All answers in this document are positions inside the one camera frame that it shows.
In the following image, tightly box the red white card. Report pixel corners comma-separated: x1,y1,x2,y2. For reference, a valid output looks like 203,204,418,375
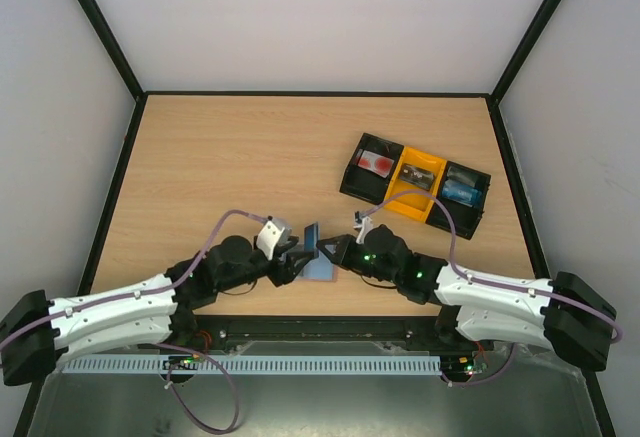
356,150,395,178

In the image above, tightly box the black frame post left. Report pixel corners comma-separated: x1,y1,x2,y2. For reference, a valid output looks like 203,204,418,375
77,0,144,100

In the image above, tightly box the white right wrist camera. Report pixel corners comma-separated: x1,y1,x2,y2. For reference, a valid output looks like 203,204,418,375
353,211,374,245

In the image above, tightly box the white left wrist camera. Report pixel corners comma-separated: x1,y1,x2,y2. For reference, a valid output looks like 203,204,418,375
255,216,292,261

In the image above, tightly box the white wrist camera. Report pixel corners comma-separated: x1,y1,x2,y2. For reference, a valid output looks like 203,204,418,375
255,216,292,261
353,211,374,245

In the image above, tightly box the black aluminium front rail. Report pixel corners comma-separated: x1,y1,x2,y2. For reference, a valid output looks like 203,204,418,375
52,312,581,351

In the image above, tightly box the black bin right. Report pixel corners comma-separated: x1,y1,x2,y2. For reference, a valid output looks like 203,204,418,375
435,161,491,240

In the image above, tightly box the black bin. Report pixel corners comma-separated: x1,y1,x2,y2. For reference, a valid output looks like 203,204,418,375
435,161,491,240
339,133,404,204

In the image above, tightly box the black bin left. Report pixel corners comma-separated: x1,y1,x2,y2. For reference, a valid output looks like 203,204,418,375
339,133,404,204

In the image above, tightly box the dark card in yellow bin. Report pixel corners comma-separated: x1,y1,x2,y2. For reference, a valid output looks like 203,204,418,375
398,164,435,191

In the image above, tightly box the blue VIP credit card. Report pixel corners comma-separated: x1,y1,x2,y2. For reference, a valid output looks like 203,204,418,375
303,222,319,255

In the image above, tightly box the light blue slotted cable duct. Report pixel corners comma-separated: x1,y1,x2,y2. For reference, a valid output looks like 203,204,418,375
60,354,441,376

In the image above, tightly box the black frame post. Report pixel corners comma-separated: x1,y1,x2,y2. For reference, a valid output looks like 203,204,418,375
491,0,563,103
77,0,144,100

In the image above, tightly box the yellow bin middle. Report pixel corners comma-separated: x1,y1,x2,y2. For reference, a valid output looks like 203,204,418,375
384,147,447,223

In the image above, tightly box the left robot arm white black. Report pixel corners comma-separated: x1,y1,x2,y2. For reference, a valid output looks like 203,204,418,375
1,236,317,386

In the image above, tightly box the black frame post right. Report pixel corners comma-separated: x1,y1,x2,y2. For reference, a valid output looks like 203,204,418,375
491,0,563,103

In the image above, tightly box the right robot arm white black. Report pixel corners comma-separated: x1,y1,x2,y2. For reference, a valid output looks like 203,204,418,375
316,225,622,372

